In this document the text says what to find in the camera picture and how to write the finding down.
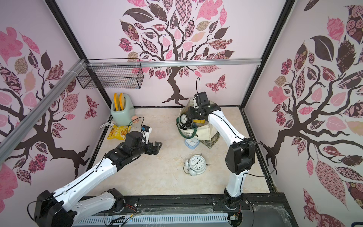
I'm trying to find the black twin bell clock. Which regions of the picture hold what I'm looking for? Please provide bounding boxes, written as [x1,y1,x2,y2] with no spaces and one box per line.
[179,114,197,130]

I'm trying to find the canvas tote bag green handles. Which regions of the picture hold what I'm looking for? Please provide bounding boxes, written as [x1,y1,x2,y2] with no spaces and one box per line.
[176,99,220,149]

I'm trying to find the light blue square clock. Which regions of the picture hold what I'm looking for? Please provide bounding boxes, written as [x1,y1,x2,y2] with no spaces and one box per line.
[184,138,200,150]

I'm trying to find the large white twin bell clock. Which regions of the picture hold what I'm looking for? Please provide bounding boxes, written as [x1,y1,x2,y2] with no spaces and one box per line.
[183,155,207,176]

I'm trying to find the yellow rectangular alarm clock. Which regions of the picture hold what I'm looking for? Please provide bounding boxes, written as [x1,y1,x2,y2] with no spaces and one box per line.
[193,119,206,124]

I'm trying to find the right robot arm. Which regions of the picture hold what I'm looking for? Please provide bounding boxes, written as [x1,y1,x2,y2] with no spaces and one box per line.
[188,92,256,209]

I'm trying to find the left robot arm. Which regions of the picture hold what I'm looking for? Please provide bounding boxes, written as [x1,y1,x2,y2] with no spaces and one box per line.
[30,130,163,227]

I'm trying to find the yellow corn chips bag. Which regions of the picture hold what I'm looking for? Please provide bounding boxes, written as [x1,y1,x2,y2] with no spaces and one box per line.
[107,125,132,141]

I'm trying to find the glass bottle pink cap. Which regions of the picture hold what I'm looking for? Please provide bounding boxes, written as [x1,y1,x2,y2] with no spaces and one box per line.
[131,115,140,124]

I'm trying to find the mint green toaster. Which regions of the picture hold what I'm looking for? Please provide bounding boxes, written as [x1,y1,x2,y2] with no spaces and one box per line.
[111,93,135,126]

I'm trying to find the yellow toast slice right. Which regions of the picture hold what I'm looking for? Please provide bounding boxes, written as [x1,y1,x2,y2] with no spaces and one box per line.
[119,93,125,111]

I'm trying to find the yellow toast slice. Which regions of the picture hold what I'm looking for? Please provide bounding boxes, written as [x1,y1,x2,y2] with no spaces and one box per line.
[113,93,119,111]
[119,93,125,111]

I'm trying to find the yellow toast slice left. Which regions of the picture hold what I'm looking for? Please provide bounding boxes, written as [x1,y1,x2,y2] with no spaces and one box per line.
[113,93,119,111]

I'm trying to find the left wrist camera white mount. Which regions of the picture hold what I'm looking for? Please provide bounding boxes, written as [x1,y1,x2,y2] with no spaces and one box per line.
[141,125,152,144]

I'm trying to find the white toaster power cable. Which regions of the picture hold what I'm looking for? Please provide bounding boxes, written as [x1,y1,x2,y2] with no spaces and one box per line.
[98,119,114,130]

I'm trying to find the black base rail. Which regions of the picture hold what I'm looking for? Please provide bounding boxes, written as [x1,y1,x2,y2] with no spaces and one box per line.
[107,193,236,213]

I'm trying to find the black wire basket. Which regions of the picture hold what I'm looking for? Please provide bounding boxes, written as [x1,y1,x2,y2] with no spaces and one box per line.
[77,58,144,89]

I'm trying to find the aluminium frame rail back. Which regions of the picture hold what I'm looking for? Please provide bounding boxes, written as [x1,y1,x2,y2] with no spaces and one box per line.
[88,58,262,68]

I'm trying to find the aluminium frame rail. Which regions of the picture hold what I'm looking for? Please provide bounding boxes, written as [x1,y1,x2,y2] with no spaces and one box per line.
[88,58,262,68]
[1,59,87,163]

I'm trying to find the white vented cable duct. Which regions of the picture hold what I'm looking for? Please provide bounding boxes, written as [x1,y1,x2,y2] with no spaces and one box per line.
[74,213,229,227]

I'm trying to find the aluminium frame rail left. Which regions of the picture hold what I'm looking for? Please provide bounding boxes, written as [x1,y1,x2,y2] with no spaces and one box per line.
[1,59,87,163]

